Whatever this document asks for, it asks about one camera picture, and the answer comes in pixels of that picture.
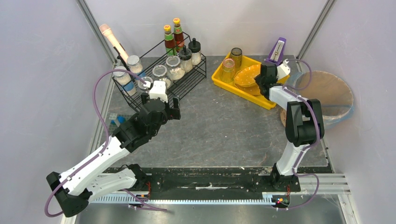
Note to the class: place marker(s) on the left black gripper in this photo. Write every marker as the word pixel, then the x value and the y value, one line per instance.
pixel 168 112

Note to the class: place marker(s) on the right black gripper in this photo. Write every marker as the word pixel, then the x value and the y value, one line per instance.
pixel 263 82

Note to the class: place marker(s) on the yellow plate with chicken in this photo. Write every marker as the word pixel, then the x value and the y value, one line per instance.
pixel 253 70

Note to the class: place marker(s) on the glass jar back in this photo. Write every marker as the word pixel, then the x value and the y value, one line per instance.
pixel 144 85

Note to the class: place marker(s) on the glass jar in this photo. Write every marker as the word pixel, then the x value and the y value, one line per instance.
pixel 174 67
pixel 160 72
pixel 144 85

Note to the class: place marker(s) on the dark glass cup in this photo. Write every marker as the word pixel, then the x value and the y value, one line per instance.
pixel 237 55

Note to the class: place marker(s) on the pink glass cup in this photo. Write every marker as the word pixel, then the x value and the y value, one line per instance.
pixel 228 65

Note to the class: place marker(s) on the glass jar front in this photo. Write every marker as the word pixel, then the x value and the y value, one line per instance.
pixel 160 72

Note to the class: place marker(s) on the black cap shaker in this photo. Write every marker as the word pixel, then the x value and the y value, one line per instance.
pixel 185 55
pixel 195 48

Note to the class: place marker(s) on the blue band spice jar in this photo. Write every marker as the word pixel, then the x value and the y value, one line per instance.
pixel 124 79
pixel 135 65

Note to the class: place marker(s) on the green label sauce bottle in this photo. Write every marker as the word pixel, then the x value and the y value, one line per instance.
pixel 170 44

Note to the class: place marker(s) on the red label sauce bottle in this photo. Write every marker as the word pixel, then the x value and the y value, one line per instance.
pixel 178 34

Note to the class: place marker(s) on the yellow plate with sushi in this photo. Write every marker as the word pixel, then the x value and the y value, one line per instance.
pixel 247 84

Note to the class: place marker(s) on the green glass cup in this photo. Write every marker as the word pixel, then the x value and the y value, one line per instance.
pixel 227 77

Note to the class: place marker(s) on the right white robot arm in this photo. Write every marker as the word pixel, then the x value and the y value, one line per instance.
pixel 304 122

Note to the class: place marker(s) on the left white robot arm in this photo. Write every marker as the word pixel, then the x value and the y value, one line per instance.
pixel 75 188

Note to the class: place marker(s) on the purple metronome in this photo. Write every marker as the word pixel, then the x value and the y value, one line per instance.
pixel 276 54

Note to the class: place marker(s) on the yellow plastic bin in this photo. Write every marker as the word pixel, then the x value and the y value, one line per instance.
pixel 260 100

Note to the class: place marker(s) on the grey lego baseplate with bricks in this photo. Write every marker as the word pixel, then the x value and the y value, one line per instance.
pixel 115 120

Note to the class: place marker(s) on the round bin with plastic liner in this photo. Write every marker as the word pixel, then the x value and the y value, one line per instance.
pixel 337 101

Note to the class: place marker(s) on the pink microphone on stand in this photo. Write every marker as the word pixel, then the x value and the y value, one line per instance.
pixel 107 32

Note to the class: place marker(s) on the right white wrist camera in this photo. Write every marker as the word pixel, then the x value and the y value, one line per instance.
pixel 283 69

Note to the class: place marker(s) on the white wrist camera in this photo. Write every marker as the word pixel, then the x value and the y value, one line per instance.
pixel 283 69
pixel 158 91

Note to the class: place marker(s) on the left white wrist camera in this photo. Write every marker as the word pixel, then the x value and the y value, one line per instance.
pixel 158 91

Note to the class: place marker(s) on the black wire rack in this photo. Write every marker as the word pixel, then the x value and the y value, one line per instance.
pixel 157 56

